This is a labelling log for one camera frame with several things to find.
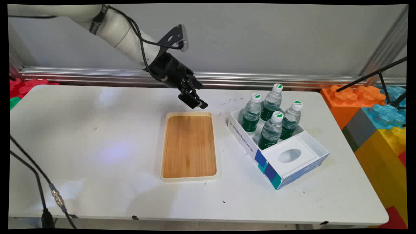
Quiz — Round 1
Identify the grey giant building block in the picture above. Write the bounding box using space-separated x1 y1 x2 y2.
342 108 378 152

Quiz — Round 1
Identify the slanted aluminium frame post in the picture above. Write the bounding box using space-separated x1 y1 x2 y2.
359 6 409 78

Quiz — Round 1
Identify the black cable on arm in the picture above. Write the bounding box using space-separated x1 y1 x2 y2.
103 5 183 82

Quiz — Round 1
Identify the orange giant building block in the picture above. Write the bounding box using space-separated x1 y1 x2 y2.
320 85 386 130

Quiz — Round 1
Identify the blue giant building block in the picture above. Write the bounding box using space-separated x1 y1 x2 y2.
361 86 407 130

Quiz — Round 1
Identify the white blue cardboard box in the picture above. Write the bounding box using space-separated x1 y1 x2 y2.
227 102 330 191

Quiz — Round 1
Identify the yellow giant building block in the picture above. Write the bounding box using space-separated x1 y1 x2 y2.
354 126 408 225

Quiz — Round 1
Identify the horizontal aluminium frame rail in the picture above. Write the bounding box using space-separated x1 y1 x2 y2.
18 67 407 90

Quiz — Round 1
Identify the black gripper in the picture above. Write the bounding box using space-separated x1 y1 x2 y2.
147 51 209 110

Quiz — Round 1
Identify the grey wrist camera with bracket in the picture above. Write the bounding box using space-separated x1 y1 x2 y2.
158 24 189 52

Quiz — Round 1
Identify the bamboo tray cream rim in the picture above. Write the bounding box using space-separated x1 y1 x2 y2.
160 111 219 182

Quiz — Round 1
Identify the red studded building block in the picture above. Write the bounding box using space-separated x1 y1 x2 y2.
10 78 60 99

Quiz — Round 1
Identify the water bottle green label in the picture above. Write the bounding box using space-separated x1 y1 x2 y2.
279 101 304 141
260 84 283 123
241 93 262 133
258 111 284 150

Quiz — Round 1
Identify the red giant building block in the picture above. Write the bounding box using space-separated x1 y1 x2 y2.
379 206 408 229

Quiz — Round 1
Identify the plain black cable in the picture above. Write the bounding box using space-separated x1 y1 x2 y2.
10 150 55 228

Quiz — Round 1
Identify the black tripod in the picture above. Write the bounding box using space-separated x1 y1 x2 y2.
336 57 408 110

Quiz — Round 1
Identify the black cable with metal connector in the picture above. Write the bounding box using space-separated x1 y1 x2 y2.
10 135 78 229

